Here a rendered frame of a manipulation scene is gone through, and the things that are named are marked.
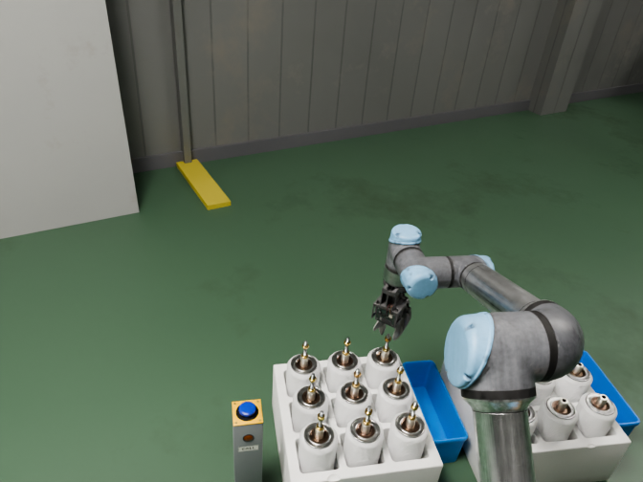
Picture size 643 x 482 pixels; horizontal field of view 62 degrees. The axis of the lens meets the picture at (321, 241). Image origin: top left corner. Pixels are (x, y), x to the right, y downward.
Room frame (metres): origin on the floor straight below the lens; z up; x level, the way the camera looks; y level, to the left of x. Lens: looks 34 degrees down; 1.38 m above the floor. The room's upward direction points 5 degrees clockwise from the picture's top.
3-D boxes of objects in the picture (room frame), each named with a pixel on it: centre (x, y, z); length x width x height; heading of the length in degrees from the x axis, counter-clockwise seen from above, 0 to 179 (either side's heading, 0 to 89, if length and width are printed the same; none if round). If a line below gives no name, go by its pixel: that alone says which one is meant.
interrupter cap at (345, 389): (0.98, -0.12, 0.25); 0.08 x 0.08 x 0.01
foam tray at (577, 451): (1.11, -0.66, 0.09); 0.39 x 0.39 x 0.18; 12
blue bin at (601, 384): (1.21, -0.91, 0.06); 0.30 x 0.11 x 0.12; 12
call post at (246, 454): (0.84, 0.14, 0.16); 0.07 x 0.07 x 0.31; 13
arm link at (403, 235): (1.11, -0.20, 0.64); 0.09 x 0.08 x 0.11; 12
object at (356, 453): (0.87, -0.15, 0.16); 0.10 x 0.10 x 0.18
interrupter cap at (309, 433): (0.84, -0.04, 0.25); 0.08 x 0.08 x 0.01
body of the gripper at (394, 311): (1.10, -0.20, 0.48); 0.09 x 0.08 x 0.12; 151
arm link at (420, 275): (1.01, -0.24, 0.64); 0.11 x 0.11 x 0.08; 12
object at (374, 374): (1.12, -0.21, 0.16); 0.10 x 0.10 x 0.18
